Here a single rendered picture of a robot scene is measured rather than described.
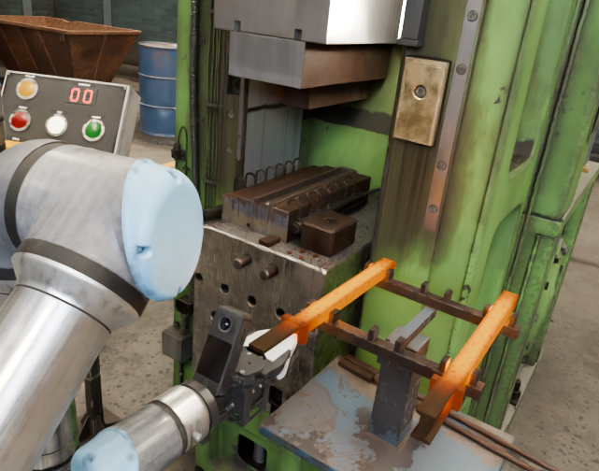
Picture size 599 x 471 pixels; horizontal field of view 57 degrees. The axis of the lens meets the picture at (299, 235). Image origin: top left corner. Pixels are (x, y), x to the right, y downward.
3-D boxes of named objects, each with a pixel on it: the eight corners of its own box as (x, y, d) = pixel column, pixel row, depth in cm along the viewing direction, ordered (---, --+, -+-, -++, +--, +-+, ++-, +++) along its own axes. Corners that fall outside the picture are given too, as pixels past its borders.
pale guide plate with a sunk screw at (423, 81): (430, 146, 117) (447, 63, 110) (392, 137, 121) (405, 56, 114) (434, 145, 118) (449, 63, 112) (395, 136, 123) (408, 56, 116)
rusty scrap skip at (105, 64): (73, 105, 670) (68, 31, 636) (-26, 81, 747) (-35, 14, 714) (143, 95, 769) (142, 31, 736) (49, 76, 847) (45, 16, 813)
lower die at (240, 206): (286, 242, 130) (289, 208, 127) (221, 219, 140) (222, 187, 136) (367, 201, 163) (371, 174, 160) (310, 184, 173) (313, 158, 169)
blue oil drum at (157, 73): (169, 140, 562) (170, 49, 527) (126, 129, 586) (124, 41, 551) (206, 132, 610) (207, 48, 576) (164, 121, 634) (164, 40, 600)
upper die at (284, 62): (300, 89, 116) (305, 41, 113) (227, 75, 126) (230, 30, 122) (386, 78, 149) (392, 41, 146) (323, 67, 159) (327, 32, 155)
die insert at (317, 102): (308, 109, 128) (310, 83, 126) (281, 104, 132) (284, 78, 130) (367, 98, 152) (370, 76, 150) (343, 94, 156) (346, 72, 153)
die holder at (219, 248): (305, 433, 136) (325, 271, 119) (191, 369, 154) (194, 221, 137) (398, 336, 180) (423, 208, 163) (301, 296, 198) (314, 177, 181)
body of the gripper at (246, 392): (231, 383, 84) (171, 426, 75) (234, 335, 81) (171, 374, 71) (270, 406, 80) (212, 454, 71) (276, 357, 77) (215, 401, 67)
